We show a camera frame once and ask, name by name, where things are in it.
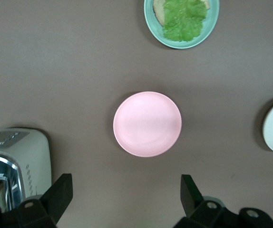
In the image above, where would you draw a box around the toast bread slice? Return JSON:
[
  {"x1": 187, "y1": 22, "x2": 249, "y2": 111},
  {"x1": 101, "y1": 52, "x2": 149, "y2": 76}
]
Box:
[{"x1": 153, "y1": 0, "x2": 211, "y2": 26}]

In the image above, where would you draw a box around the green lettuce leaf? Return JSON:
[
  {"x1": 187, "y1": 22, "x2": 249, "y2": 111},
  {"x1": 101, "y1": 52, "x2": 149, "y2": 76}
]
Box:
[{"x1": 162, "y1": 0, "x2": 208, "y2": 43}]

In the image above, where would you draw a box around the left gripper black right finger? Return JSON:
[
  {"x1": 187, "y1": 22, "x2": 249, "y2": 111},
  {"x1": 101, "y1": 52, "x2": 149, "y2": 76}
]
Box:
[{"x1": 173, "y1": 174, "x2": 273, "y2": 228}]

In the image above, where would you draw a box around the beige toaster with chrome top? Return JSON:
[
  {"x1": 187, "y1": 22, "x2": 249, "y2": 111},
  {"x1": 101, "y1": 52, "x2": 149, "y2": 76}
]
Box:
[{"x1": 0, "y1": 128, "x2": 52, "y2": 212}]

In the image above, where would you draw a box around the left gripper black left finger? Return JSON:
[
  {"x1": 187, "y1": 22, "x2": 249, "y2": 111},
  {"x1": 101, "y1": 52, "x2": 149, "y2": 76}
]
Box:
[{"x1": 0, "y1": 173, "x2": 74, "y2": 228}]

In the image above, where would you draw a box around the pink plate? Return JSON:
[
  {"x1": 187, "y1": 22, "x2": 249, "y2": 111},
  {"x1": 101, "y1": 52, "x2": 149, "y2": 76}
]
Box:
[{"x1": 113, "y1": 91, "x2": 183, "y2": 158}]

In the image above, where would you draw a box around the green plate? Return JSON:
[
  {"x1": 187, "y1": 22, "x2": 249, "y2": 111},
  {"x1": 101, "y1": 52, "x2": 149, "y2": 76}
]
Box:
[{"x1": 143, "y1": 0, "x2": 220, "y2": 49}]

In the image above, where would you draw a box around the brown table cover sheet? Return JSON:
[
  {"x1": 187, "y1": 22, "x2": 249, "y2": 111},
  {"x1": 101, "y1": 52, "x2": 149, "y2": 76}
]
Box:
[{"x1": 0, "y1": 0, "x2": 273, "y2": 228}]

